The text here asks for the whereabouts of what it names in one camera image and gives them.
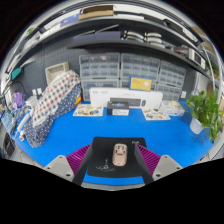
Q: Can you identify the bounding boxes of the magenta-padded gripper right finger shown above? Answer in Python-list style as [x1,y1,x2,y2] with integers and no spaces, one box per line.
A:
[134,143,183,184]

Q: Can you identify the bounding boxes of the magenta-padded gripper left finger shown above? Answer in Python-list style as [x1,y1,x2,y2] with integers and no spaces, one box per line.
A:
[44,144,94,186]

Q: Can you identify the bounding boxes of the pink computer mouse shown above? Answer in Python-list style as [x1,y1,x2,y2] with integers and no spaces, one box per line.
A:
[111,142,129,167]

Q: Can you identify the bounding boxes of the black mouse pad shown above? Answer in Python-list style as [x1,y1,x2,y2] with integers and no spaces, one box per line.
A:
[85,136,148,179]

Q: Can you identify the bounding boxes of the navy white dotted cloth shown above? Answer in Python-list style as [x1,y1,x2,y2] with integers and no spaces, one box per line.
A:
[23,83,83,149]

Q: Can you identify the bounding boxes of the printed sticker sheet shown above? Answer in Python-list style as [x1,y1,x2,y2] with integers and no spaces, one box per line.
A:
[141,107,172,121]
[72,103,104,118]

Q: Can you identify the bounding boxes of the clear plastic container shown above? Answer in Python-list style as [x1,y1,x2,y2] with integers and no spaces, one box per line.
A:
[160,99,186,117]

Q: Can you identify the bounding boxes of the green potted plant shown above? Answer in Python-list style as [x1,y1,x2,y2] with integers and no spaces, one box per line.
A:
[185,89,224,141]

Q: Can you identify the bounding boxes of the red blue checked cloth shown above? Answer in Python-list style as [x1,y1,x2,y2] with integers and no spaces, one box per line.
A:
[32,69,82,127]

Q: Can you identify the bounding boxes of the small black box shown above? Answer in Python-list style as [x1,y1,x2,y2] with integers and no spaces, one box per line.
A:
[106,100,130,117]

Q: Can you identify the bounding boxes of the purple plastic bag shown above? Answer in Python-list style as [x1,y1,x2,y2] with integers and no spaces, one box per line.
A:
[13,91,26,108]

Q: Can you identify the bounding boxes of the long white cardboard box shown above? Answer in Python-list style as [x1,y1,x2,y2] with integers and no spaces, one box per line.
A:
[89,87,164,109]

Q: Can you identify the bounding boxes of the yellow flat box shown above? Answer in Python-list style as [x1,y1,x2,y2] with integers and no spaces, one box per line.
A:
[128,75,154,92]

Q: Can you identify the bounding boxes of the white wicker basket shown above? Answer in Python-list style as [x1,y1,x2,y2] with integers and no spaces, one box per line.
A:
[44,61,70,85]

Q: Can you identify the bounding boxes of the wall shelf unit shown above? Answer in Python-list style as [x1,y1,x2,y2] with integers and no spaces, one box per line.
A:
[6,4,221,84]

